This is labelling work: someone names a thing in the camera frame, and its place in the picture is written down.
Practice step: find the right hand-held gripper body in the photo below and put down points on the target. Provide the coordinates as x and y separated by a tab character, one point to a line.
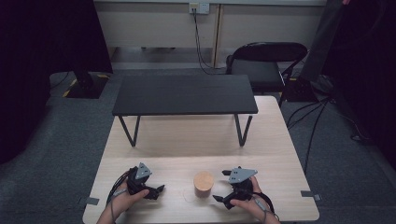
242	186

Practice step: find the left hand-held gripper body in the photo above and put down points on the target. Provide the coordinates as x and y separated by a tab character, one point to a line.
137	183

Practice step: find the wooden cylinder cup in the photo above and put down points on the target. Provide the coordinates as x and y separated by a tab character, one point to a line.
203	184

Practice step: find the person's right hand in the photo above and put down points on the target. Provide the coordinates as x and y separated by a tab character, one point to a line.
250	206

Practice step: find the person's left hand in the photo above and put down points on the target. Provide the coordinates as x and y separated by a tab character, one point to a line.
123	202

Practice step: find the grey tape strip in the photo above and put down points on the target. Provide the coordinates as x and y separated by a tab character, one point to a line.
310	195
92	201

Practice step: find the black metal-legged shelf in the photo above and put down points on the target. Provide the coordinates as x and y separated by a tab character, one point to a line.
185	93

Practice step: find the black folding chair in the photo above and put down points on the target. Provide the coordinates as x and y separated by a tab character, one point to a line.
261	70

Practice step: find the black stand base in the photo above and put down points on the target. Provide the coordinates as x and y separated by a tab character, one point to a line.
87	85

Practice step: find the black curtain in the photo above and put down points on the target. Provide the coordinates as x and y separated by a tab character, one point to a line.
37	62

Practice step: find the grey leaning panel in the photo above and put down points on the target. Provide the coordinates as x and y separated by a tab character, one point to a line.
323	40

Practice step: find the dark curtain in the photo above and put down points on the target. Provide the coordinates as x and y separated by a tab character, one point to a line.
367	77

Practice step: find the white wall socket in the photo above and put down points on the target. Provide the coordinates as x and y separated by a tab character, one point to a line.
199	8

